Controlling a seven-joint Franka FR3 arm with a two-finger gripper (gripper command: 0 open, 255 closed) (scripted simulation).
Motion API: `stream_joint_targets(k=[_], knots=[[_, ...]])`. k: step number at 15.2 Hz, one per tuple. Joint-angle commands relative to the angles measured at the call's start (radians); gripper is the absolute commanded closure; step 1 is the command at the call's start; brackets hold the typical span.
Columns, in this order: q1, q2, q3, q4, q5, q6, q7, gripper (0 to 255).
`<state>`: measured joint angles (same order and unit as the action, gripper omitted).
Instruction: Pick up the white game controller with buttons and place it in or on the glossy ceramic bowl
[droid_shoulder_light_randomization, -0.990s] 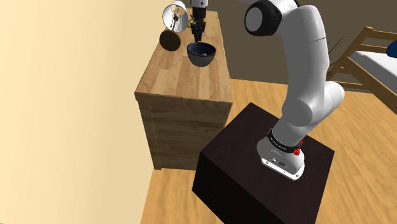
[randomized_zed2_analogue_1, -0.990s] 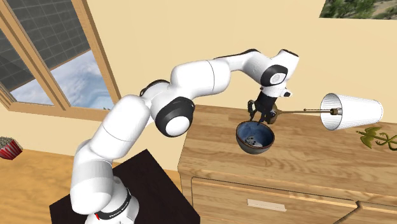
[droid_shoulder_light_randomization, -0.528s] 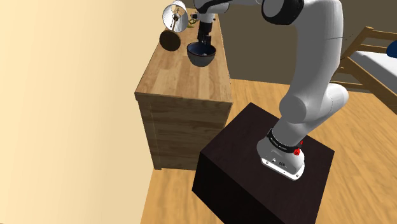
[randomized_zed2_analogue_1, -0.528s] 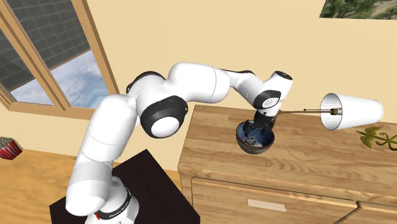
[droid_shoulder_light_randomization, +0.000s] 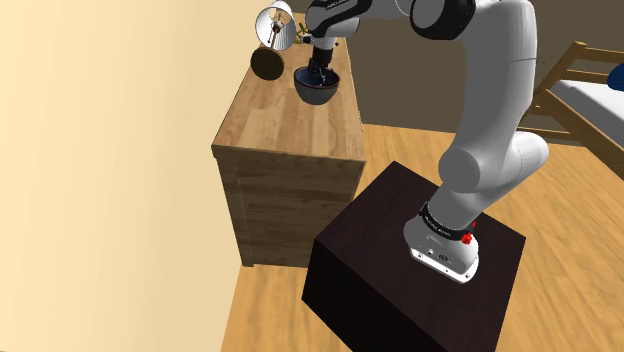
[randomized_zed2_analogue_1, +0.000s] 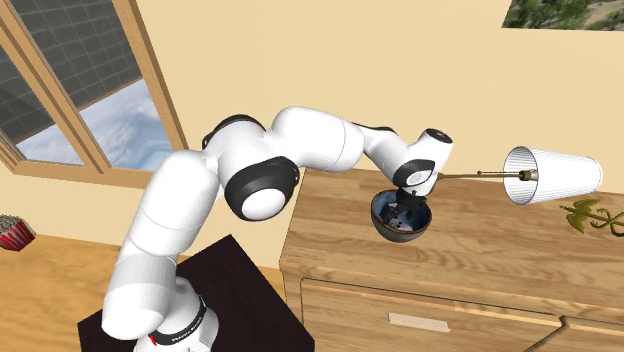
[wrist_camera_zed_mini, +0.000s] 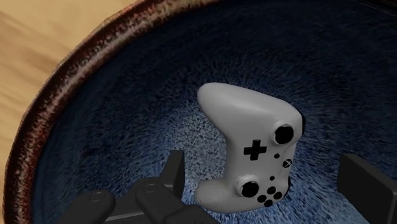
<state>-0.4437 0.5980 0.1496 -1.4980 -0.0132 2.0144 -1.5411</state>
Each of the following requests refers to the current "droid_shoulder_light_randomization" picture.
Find dark bowl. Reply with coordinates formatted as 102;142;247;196
292;65;341;106

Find small yellow green plant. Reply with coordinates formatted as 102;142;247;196
294;22;314;46

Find white shade table lamp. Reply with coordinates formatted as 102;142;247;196
249;0;298;82

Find wooden chest of drawers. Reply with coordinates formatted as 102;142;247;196
210;13;368;269

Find dark robot stand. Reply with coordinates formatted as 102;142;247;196
301;160;527;352

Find wooden bed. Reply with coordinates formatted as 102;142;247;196
516;40;624;182

